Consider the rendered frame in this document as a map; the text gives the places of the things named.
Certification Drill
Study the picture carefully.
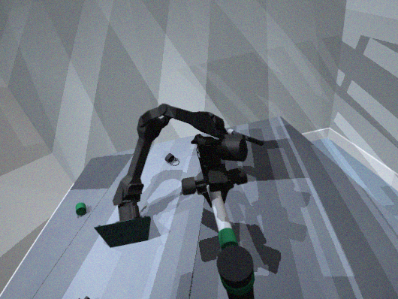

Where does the green cylinder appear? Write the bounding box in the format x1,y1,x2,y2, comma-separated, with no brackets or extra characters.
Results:
76,203,86,216

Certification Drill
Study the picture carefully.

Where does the black rod with white end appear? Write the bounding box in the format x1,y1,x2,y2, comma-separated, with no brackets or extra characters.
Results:
228,129,264,146

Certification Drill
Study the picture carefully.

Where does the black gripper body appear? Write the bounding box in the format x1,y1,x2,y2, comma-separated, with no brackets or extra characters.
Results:
182,158,248,195

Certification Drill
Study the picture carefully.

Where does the green cup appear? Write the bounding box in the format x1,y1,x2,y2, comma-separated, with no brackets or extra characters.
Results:
219,228,255,295

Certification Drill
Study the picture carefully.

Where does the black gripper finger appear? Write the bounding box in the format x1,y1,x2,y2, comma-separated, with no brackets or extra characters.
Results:
197,187,212,207
221,185,234,203

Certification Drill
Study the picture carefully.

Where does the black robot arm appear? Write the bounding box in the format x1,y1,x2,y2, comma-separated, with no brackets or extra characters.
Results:
113,103,248,223

